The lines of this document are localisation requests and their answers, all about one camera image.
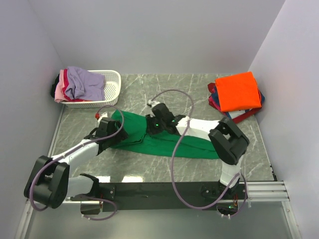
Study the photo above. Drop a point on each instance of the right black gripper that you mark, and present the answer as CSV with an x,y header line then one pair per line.
x,y
151,129

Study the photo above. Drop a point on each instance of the aluminium rail frame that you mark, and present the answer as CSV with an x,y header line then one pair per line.
x,y
257,192

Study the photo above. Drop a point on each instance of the white plastic laundry basket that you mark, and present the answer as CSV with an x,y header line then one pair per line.
x,y
112,87

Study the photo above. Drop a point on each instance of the orange folded t shirt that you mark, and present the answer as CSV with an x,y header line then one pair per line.
x,y
238,92

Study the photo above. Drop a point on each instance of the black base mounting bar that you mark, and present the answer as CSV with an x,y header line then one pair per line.
x,y
156,196

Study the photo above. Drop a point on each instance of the pink t shirt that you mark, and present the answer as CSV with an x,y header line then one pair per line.
x,y
59,95

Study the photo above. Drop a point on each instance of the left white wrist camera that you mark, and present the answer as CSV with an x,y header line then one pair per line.
x,y
100,116

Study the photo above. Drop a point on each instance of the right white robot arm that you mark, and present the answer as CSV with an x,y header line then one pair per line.
x,y
229,142

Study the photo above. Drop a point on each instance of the white folded t shirt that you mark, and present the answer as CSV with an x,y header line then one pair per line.
x,y
236,114

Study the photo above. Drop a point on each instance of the black t shirt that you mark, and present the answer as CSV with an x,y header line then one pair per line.
x,y
55,87

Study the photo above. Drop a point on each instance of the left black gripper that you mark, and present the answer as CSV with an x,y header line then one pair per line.
x,y
121,136

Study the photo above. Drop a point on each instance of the lilac t shirt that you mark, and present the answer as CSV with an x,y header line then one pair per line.
x,y
98,87

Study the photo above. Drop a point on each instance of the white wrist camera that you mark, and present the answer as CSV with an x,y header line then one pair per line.
x,y
152,103
100,116

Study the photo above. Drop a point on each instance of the green t shirt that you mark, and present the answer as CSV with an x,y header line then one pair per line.
x,y
161,144

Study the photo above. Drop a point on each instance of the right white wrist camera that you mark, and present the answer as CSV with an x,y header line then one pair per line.
x,y
152,103

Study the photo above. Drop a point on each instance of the magenta t shirt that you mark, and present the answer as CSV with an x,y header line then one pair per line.
x,y
65,82

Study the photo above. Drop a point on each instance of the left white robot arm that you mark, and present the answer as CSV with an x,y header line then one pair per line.
x,y
50,182

